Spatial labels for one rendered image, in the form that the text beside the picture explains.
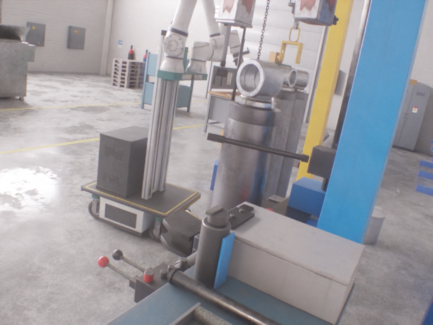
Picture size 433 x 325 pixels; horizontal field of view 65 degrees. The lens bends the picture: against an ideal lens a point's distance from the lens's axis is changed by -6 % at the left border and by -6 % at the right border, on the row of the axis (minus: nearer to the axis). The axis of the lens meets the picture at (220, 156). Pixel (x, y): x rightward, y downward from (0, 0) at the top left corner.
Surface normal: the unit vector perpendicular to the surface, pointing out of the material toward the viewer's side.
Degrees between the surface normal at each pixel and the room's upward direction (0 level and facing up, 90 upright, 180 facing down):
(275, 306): 0
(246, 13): 90
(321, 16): 90
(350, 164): 90
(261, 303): 0
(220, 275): 90
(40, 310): 0
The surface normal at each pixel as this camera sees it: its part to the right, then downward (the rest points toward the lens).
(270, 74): 0.67, -0.04
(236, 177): -0.31, 0.21
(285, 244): 0.16, -0.95
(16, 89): 0.79, 0.29
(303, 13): -0.71, 0.07
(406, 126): -0.52, 0.14
